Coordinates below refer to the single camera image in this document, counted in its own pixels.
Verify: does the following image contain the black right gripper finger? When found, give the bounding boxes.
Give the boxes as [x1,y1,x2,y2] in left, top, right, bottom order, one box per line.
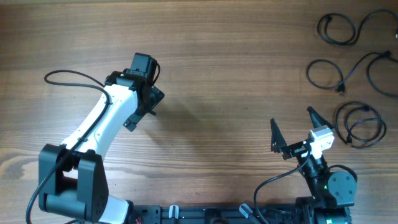
[270,118,287,153]
[307,106,334,129]

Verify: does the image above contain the thin black usb cable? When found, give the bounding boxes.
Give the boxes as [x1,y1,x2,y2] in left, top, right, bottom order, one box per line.
[334,101,387,149]

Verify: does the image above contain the thick black cable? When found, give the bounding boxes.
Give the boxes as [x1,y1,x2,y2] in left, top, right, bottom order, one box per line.
[317,8,398,46]

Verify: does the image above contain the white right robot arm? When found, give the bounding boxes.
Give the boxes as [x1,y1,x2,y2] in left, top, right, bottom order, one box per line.
[271,106,358,223]

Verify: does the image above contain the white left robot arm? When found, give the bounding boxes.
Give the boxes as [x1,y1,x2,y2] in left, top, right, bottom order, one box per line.
[25,53,164,223]

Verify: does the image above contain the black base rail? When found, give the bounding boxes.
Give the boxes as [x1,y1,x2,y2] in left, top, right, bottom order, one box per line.
[127,203,352,224]

